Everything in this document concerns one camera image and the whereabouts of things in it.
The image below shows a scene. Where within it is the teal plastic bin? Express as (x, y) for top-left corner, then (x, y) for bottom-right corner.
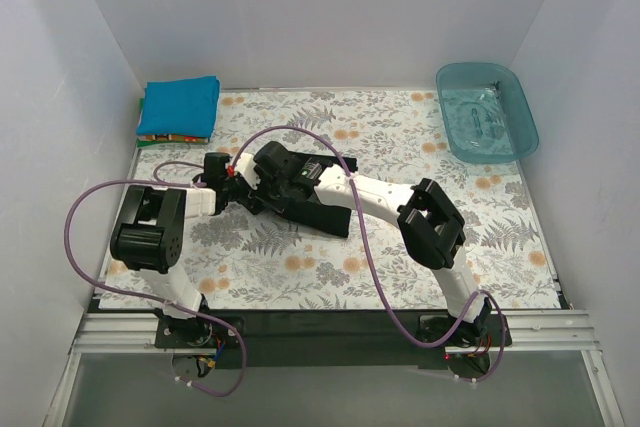
(436, 62), (539, 164)

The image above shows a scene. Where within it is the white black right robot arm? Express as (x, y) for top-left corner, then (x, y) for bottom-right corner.
(238, 141), (491, 345)

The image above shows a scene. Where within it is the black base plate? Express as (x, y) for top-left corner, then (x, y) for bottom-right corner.
(154, 310), (512, 376)

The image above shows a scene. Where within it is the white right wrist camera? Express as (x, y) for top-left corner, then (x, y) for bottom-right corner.
(229, 152), (261, 190)

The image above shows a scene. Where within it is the aluminium frame rail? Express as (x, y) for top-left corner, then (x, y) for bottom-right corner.
(45, 307), (624, 426)

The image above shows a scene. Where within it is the black t shirt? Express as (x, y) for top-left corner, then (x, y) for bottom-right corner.
(276, 151), (358, 239)

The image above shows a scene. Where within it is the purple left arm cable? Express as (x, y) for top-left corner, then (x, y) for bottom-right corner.
(64, 160), (248, 397)

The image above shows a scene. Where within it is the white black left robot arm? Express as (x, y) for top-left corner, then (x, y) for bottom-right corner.
(110, 154), (259, 347)

